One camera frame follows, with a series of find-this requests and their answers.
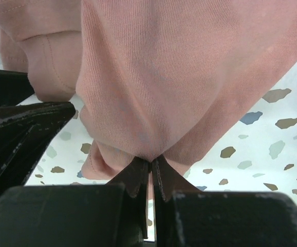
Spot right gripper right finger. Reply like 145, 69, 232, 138
152, 156, 297, 246

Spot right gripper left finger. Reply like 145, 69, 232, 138
0, 158, 149, 246

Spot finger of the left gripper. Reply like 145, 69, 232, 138
0, 102, 76, 196
0, 70, 34, 106

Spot pink t shirt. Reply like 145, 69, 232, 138
0, 1, 297, 179

